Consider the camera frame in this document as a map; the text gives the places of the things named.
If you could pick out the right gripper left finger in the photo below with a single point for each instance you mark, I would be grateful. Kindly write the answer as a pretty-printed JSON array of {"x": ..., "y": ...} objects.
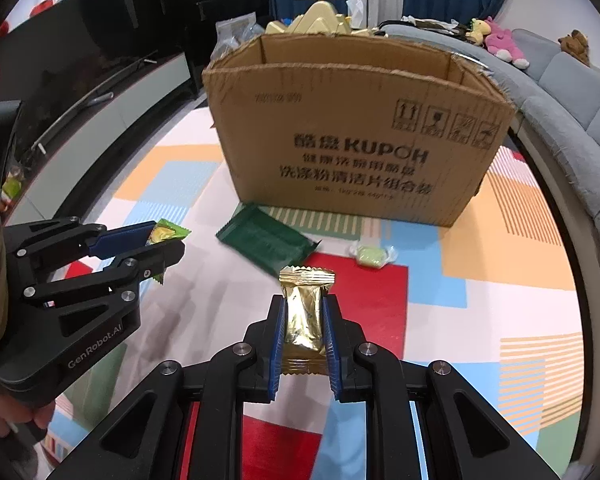
[{"x": 186, "y": 421}]

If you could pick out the brown teddy bear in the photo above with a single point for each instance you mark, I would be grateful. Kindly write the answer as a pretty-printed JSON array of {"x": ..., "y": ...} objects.
[{"x": 576, "y": 45}]

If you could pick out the light green candy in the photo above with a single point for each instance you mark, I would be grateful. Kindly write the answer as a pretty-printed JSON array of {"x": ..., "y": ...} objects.
[{"x": 374, "y": 257}]

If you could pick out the green yellow snack packet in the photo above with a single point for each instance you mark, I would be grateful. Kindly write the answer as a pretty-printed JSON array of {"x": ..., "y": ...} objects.
[{"x": 165, "y": 239}]

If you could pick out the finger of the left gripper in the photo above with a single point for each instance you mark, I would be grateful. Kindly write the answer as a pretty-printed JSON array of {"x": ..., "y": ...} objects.
[
  {"x": 37, "y": 249},
  {"x": 124, "y": 273}
]

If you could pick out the grey sectional sofa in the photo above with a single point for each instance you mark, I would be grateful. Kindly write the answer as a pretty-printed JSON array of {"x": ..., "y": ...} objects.
[{"x": 558, "y": 97}]

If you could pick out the brown cardboard box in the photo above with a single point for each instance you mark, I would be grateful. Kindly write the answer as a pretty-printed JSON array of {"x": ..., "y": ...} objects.
[{"x": 369, "y": 126}]

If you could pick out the gold mountain-shaped tin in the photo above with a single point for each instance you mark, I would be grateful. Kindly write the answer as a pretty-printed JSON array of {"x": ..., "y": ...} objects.
[{"x": 322, "y": 18}]

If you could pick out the colourful patterned play mat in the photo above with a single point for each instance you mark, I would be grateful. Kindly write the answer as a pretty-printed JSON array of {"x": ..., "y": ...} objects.
[{"x": 493, "y": 295}]

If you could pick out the pink plush toy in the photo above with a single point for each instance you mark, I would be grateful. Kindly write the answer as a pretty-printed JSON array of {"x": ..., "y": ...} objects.
[{"x": 500, "y": 43}]

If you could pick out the dark green snack packet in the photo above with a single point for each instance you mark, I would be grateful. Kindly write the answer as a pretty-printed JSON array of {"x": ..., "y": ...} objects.
[{"x": 265, "y": 241}]

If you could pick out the person left hand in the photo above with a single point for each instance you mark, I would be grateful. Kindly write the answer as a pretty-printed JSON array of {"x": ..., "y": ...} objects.
[{"x": 13, "y": 413}]

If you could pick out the gold foil snack packet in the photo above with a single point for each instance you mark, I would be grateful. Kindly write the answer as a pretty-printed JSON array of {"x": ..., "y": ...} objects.
[{"x": 304, "y": 289}]

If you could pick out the yellow plush toy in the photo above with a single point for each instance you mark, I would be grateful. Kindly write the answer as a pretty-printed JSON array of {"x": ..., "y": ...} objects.
[{"x": 477, "y": 31}]

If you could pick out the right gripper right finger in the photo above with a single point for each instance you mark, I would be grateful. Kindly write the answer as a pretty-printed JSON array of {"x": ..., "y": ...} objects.
[{"x": 421, "y": 421}]

